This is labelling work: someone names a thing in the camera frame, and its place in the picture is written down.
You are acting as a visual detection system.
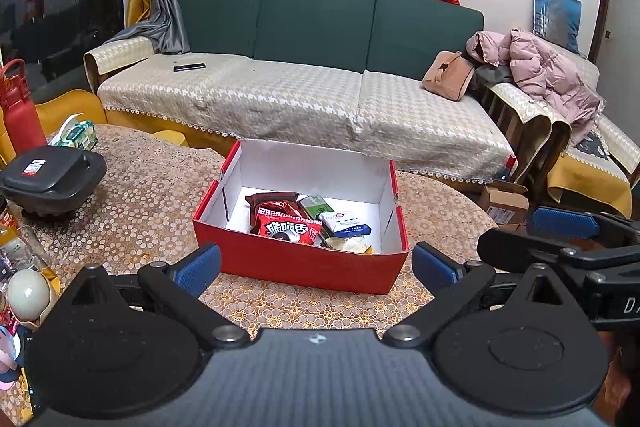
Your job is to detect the grey egg ornament in holder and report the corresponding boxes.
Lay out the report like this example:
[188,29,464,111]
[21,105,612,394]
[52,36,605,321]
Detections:
[6,269,61,329]

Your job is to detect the pink down jacket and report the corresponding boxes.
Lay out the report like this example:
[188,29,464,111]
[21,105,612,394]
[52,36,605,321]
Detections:
[466,28,606,148]

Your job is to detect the white and blue snack packet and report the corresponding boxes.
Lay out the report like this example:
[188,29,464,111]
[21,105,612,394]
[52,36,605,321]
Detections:
[317,210,374,238]

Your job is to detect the pink mug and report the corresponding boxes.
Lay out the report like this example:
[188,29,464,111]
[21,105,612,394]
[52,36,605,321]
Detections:
[0,324,27,383]

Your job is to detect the green snack packet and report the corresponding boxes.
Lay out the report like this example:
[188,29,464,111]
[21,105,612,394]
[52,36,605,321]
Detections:
[298,195,335,221]

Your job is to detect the yellow sofa cover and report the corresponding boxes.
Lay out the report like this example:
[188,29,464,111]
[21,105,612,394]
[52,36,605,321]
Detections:
[546,114,634,219]

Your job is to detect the yellow giraffe seat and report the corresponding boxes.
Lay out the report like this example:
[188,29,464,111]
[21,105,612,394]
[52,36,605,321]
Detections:
[0,88,109,166]

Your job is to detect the blue cushion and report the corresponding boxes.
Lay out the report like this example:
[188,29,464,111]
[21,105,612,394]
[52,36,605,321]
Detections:
[532,0,583,54]

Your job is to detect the red cardboard box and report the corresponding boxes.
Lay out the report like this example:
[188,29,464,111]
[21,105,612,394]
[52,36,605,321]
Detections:
[192,138,410,296]

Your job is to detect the beige draped side cover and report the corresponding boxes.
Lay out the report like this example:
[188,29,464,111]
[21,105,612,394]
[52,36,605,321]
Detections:
[487,82,574,158]

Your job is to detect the beige handbag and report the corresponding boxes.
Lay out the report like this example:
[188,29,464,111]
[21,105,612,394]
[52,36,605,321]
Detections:
[422,51,476,102]

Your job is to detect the glass jar orange contents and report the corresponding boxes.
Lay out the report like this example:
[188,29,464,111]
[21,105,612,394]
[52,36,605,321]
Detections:
[0,197,22,249]

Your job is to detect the black lidded pot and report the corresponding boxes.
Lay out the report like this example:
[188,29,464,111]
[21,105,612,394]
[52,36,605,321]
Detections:
[0,146,108,219]

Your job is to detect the cream snack packet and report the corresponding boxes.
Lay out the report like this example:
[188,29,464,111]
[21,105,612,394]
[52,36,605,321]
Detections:
[322,234,374,255]

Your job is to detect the beige armrest cover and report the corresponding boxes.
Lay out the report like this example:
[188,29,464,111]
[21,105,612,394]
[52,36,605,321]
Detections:
[83,36,154,94]

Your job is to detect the beige houndstooth sofa cover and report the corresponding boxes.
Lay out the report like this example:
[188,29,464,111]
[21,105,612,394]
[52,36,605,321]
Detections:
[97,54,517,181]

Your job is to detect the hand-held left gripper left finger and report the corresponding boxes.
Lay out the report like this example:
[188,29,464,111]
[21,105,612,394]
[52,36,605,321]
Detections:
[60,243,251,349]

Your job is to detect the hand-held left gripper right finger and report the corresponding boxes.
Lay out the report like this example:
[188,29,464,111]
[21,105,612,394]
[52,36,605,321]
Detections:
[382,241,568,349]

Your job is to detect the red water bottle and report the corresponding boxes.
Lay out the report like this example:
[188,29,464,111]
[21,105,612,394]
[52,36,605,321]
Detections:
[0,59,47,156]

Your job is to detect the dark clothing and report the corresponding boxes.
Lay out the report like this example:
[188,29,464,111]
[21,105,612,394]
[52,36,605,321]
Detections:
[472,64,517,88]

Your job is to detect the green tissue pack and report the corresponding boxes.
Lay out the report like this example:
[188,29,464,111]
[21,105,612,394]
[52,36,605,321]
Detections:
[47,113,99,150]

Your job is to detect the green sofa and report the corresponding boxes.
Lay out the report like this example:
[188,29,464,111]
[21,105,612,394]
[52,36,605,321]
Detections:
[172,0,485,84]

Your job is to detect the brown cardboard box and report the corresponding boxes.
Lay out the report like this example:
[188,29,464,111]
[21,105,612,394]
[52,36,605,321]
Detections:
[481,179,530,226]

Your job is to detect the clear glass cup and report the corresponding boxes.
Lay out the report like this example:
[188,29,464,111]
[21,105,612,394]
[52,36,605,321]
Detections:
[10,224,52,274]

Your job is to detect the dark brown snack bag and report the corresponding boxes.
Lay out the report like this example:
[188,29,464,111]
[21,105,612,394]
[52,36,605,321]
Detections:
[245,192,302,228]

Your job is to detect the red snack packet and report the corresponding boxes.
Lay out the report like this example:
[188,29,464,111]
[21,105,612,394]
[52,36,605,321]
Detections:
[255,202,325,246]

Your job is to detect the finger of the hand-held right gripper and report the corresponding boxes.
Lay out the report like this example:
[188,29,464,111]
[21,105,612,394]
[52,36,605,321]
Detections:
[531,204,640,241]
[476,227,592,276]

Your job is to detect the yellow round stool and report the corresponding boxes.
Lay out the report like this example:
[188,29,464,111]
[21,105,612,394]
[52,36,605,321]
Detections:
[152,130,189,149]

